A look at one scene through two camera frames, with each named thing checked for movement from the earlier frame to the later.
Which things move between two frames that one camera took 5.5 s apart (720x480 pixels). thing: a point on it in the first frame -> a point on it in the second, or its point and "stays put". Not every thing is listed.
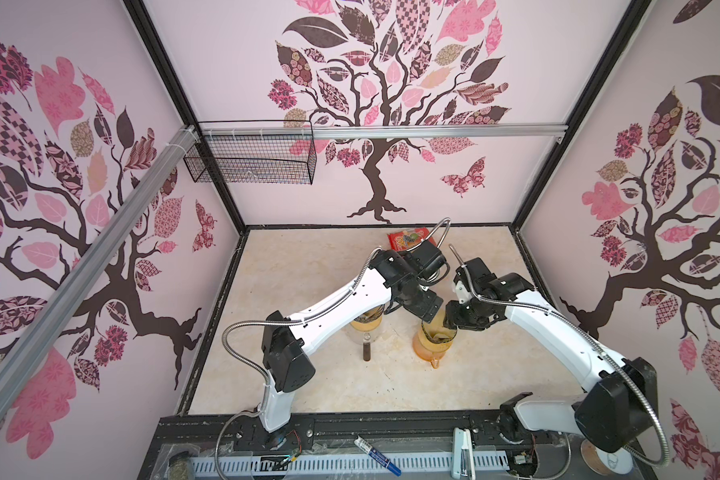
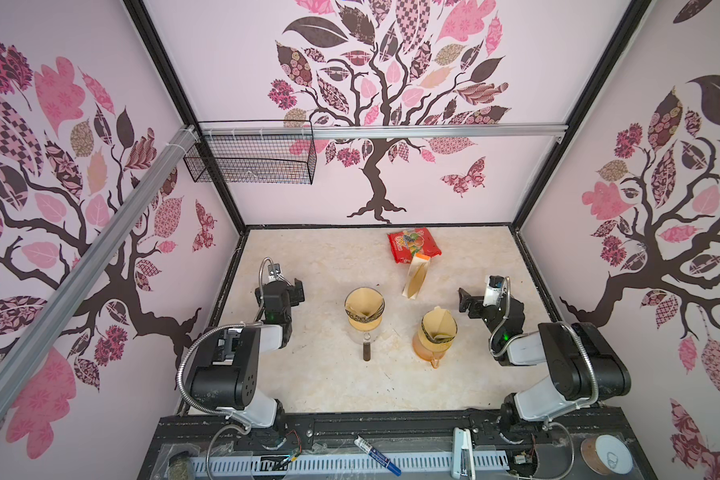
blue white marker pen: [366, 448] stays put
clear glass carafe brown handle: [365, 338] stays put
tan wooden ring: [367, 326] stays put
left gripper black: [426, 306] -> [295, 293]
